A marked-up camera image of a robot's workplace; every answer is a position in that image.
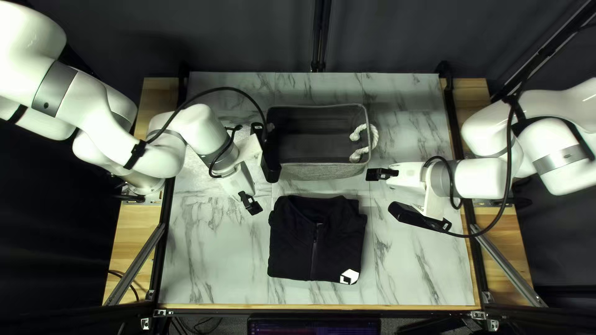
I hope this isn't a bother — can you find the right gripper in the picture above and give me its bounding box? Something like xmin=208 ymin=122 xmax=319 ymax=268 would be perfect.
xmin=366 ymin=162 xmax=427 ymax=190

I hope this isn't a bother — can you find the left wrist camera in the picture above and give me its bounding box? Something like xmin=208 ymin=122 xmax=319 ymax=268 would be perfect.
xmin=251 ymin=122 xmax=283 ymax=183

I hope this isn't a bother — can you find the grey fabric basket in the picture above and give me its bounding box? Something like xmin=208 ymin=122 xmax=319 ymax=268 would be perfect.
xmin=263 ymin=103 xmax=379 ymax=181

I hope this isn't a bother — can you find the black cable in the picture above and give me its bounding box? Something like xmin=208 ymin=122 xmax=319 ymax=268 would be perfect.
xmin=421 ymin=95 xmax=529 ymax=239
xmin=144 ymin=87 xmax=268 ymax=180
xmin=108 ymin=269 xmax=140 ymax=303

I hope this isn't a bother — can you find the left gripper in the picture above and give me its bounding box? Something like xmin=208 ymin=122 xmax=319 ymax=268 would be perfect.
xmin=217 ymin=160 xmax=264 ymax=216

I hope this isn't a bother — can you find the black sweatshirt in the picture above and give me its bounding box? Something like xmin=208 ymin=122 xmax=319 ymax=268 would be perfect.
xmin=267 ymin=194 xmax=368 ymax=285

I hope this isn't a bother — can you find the black frame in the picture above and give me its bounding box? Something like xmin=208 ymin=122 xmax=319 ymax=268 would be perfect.
xmin=102 ymin=0 xmax=596 ymax=335

